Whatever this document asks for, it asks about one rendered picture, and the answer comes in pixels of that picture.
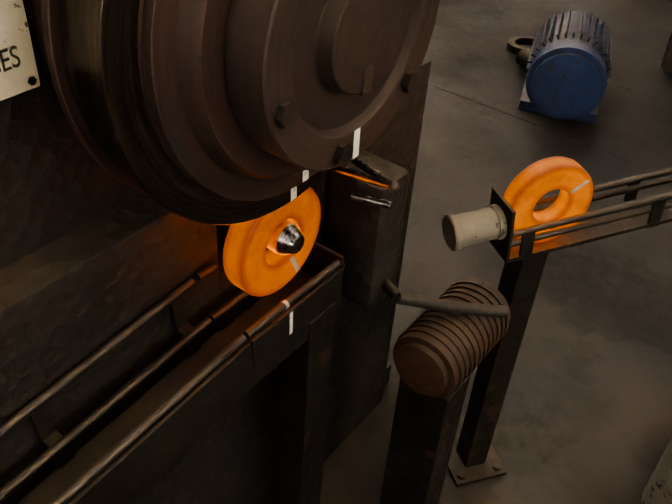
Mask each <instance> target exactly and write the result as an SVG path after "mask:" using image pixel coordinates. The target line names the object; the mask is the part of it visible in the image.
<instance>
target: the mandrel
mask: <svg viewBox="0 0 672 504"><path fill-rule="evenodd" d="M304 242H305V238H304V236H303V234H302V232H301V230H300V228H299V226H298V225H297V224H296V223H294V222H292V221H291V220H289V219H287V220H285V221H283V222H282V223H281V224H280V225H279V226H278V227H277V228H276V229H275V230H274V232H273V233H272V235H271V237H270V239H269V241H268V244H267V247H266V248H268V249H270V250H272V251H274V252H275V253H277V254H279V255H289V254H297V253H298V252H299V251H300V250H301V249H302V247H303V245H304Z"/></svg>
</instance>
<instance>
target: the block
mask: <svg viewBox="0 0 672 504"><path fill-rule="evenodd" d="M357 158H359V159H360V160H362V161H363V162H365V163H366V164H368V165H369V166H371V167H372V168H374V169H375V170H377V171H378V172H380V173H381V174H383V175H384V176H386V177H387V178H389V179H390V180H392V181H396V182H397V183H398V184H399V189H398V190H397V191H396V192H391V191H389V190H388V189H386V188H383V187H380V186H377V185H374V184H371V183H368V182H364V181H361V180H358V179H355V178H352V177H349V176H346V175H342V174H339V173H336V172H333V171H331V172H330V186H329V202H328V218H327V235H326V247H327V248H329V249H331V250H333V251H335V252H337V253H338V254H340V255H342V256H344V263H345V268H344V271H343V278H342V291H341V295H342V296H343V297H345V298H347V299H349V300H351V301H352V302H354V303H356V304H358V305H360V306H361V307H363V308H367V309H369V308H372V307H373V306H374V305H375V304H376V303H377V302H378V301H379V300H381V299H382V298H383V297H384V296H385V295H386V293H385V292H384V291H383V290H382V287H381V286H382V283H383V281H384V280H385V279H390V280H391V281H392V282H393V284H394V281H395V274H396V267H397V260H398V253H399V246H400V239H401V232H402V224H403V217H404V210H405V203H406V196H407V189H408V182H409V172H408V171H407V170H406V169H405V168H402V167H400V166H398V165H396V164H393V163H391V162H389V161H387V160H384V159H382V158H380V157H378V156H375V155H373V154H371V153H369V152H366V151H363V152H361V153H360V154H359V155H358V156H357ZM342 167H346V168H349V169H352V170H355V171H359V172H362V173H365V174H367V173H366V172H364V171H363V170H361V169H360V168H358V167H357V166H355V165H354V164H353V163H351V162H350V161H349V162H347V163H346V164H344V165H343V166H342ZM353 192H355V193H359V194H363V195H367V196H371V197H375V198H379V199H383V200H387V201H391V202H392V208H391V209H386V208H383V207H379V206H375V205H371V204H367V203H363V202H359V201H355V200H351V195H352V193H353Z"/></svg>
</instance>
